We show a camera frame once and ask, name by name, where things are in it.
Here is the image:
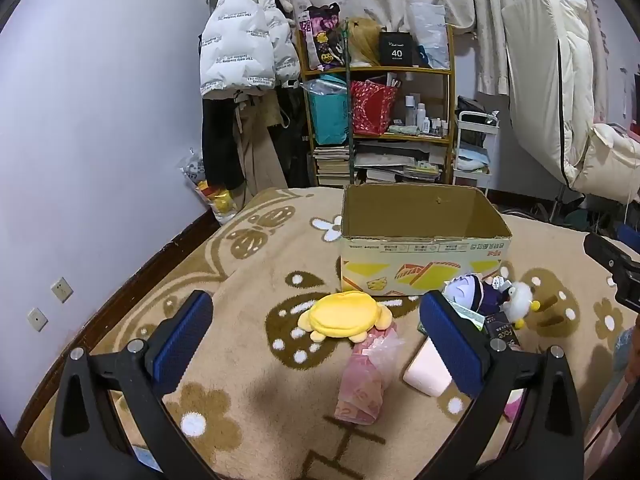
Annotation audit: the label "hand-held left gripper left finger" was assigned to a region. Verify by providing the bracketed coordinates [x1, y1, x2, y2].
[50, 290, 221, 480]

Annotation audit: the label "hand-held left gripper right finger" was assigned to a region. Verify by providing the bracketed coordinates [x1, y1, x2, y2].
[419, 290, 586, 480]

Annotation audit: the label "pink swirl plush pillow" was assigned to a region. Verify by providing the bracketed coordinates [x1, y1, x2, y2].
[403, 337, 453, 397]

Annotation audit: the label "purple-haired plush doll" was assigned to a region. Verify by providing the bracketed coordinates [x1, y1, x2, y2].
[442, 272, 507, 312]

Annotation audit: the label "pink bear plush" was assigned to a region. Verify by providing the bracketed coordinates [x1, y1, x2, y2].
[504, 389, 527, 422]

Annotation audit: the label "pink plastic-wrapped packet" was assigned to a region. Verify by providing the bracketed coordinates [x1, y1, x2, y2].
[335, 322, 407, 426]

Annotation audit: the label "yellow plush pouch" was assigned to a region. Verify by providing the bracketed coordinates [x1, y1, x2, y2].
[297, 292, 393, 343]

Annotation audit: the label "printed cardboard box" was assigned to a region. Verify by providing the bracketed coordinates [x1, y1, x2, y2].
[340, 183, 513, 297]

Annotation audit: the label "small black box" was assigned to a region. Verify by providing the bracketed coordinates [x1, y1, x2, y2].
[482, 312, 522, 352]

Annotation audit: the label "white bird plush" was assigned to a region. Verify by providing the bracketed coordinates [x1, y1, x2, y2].
[501, 280, 544, 331]

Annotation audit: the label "beige patterned rug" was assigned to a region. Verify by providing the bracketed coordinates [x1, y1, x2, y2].
[20, 187, 631, 480]

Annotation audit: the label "cream bedding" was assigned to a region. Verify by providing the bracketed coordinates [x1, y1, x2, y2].
[571, 122, 640, 207]

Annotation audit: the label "plastic bag of yellow toys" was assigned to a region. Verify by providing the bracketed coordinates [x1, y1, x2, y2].
[179, 149, 242, 226]

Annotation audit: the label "white rolling cart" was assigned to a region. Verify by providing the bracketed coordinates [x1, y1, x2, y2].
[451, 110, 501, 197]

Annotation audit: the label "pile of papers and magazines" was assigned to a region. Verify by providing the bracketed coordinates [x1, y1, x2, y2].
[354, 141, 447, 184]

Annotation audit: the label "black coat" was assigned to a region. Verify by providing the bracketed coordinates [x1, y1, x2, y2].
[201, 94, 247, 192]

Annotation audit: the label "beige trousers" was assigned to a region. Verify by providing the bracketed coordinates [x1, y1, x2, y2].
[234, 94, 290, 197]

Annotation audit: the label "folded white mattress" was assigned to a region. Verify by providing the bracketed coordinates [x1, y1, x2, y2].
[501, 0, 610, 195]

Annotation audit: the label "stack of books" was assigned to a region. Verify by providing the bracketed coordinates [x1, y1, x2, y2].
[313, 144, 354, 187]

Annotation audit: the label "group of white bottles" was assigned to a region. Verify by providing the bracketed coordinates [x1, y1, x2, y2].
[400, 92, 452, 137]

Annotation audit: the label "wooden shelf rack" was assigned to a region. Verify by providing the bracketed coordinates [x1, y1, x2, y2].
[299, 24, 457, 188]

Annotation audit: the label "red patterned bag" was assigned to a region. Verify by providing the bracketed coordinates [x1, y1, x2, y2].
[350, 80, 399, 137]

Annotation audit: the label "teal bag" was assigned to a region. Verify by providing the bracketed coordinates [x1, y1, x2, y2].
[304, 76, 351, 146]

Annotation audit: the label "black box with white print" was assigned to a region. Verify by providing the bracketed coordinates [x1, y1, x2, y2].
[378, 31, 416, 68]

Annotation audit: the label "clear plastic bag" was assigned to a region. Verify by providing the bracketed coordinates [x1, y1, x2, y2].
[406, 2, 452, 71]

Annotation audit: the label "white puffer jacket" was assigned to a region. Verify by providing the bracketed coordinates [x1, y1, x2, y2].
[199, 0, 302, 101]

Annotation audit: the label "blonde wig head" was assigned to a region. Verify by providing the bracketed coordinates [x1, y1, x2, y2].
[346, 17, 389, 69]

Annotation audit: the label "purple printed bag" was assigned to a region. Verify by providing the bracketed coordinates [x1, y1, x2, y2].
[298, 4, 347, 72]

